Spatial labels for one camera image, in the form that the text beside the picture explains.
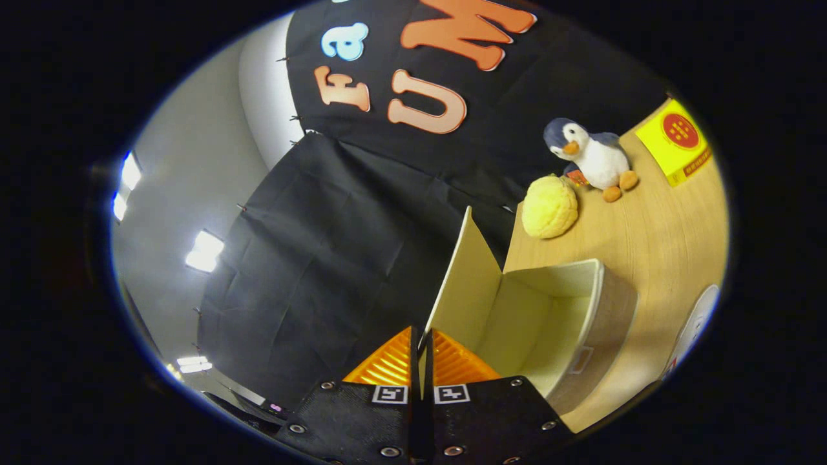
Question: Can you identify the yellow bread plush toy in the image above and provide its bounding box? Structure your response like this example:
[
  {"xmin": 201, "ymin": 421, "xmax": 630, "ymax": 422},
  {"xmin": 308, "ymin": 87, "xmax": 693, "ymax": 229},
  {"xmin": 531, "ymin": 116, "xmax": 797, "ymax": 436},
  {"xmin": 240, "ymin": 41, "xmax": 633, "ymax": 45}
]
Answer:
[{"xmin": 521, "ymin": 174, "xmax": 580, "ymax": 240}]

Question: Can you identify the brown fabric storage box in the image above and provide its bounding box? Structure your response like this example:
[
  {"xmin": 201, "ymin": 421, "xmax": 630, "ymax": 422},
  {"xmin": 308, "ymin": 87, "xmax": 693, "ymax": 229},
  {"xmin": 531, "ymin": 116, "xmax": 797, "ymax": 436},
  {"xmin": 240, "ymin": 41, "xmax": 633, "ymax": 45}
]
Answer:
[{"xmin": 420, "ymin": 207, "xmax": 639, "ymax": 417}]

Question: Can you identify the white striped canvas shoe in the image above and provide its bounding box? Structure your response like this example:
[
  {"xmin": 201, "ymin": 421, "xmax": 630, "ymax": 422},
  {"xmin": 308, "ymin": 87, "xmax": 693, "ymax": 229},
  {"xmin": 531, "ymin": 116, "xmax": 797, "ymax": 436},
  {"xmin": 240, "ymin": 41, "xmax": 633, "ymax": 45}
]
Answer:
[{"xmin": 662, "ymin": 284, "xmax": 720, "ymax": 380}]

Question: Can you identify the penguin plush toy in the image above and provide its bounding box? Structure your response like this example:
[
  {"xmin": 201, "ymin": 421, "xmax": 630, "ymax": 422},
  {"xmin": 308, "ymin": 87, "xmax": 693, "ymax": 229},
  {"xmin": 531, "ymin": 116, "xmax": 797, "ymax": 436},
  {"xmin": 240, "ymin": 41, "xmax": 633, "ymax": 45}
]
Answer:
[{"xmin": 543, "ymin": 118, "xmax": 640, "ymax": 203}]

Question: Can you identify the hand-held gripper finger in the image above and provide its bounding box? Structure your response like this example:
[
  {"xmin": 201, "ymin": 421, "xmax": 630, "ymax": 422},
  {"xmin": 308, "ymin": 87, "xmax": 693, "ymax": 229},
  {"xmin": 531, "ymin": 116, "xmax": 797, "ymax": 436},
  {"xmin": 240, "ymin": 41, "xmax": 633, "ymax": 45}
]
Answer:
[
  {"xmin": 275, "ymin": 326, "xmax": 421, "ymax": 465},
  {"xmin": 423, "ymin": 328, "xmax": 576, "ymax": 465}
]

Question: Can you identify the yellow book with red label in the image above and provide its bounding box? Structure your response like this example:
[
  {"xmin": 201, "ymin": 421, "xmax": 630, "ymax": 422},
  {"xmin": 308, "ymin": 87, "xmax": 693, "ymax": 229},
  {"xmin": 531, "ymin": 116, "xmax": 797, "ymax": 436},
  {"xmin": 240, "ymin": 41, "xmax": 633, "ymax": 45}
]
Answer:
[{"xmin": 635, "ymin": 98, "xmax": 715, "ymax": 188}]

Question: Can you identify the black backdrop cloth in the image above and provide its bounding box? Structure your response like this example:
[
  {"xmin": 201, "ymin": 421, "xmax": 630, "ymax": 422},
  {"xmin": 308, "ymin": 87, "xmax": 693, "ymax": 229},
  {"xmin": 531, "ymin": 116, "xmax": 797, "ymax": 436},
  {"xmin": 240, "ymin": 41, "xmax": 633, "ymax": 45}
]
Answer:
[{"xmin": 197, "ymin": 0, "xmax": 673, "ymax": 411}]

